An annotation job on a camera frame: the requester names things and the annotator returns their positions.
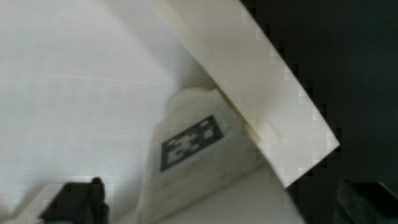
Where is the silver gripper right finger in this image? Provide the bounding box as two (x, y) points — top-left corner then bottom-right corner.
(332, 180), (398, 224)

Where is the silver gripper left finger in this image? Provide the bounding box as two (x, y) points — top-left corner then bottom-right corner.
(7, 176), (112, 224)

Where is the white leg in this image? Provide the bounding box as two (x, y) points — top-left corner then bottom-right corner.
(135, 88), (305, 224)

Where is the white square tabletop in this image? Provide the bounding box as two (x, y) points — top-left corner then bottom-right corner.
(0, 0), (337, 224)

